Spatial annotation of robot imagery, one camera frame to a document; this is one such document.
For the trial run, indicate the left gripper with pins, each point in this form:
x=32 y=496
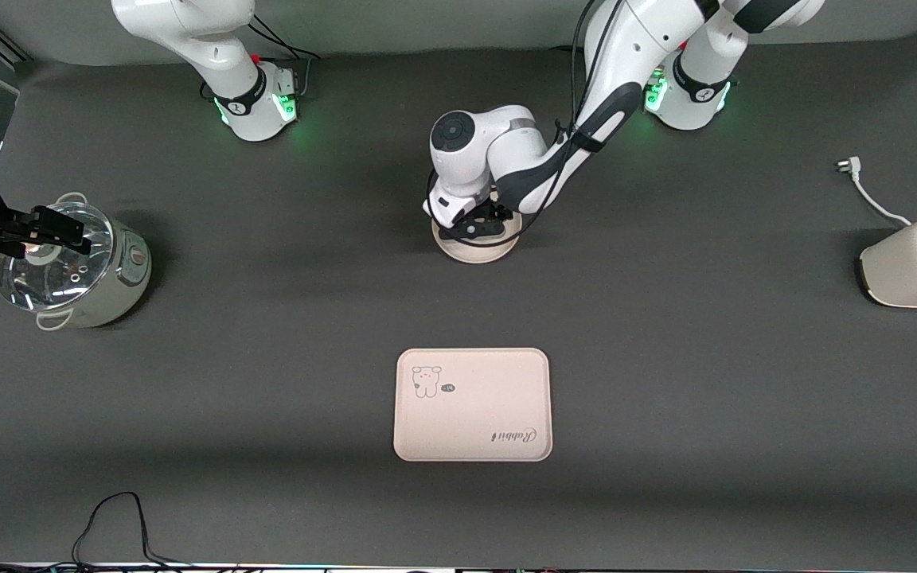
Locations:
x=497 y=213

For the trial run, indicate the round beige plate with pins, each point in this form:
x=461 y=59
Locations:
x=476 y=251

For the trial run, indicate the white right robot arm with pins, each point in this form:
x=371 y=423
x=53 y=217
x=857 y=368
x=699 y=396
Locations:
x=220 y=48

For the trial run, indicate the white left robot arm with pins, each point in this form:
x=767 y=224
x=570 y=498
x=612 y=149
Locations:
x=522 y=151

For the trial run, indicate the beige rabbit print tray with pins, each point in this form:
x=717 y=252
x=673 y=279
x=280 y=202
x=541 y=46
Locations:
x=474 y=414

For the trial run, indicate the glass pot lid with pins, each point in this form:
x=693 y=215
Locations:
x=52 y=278

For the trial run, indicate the silver pot with glass lid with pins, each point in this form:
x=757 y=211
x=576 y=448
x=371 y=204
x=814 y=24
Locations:
x=128 y=278

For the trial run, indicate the dark grey table mat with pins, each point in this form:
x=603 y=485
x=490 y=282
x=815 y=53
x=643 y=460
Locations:
x=665 y=358

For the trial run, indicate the cream white toaster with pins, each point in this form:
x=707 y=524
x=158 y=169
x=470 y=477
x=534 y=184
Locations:
x=904 y=270

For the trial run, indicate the aluminium frame rail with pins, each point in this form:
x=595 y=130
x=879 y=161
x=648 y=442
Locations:
x=11 y=44

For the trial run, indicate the metal connector bracket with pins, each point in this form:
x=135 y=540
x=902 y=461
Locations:
x=283 y=82

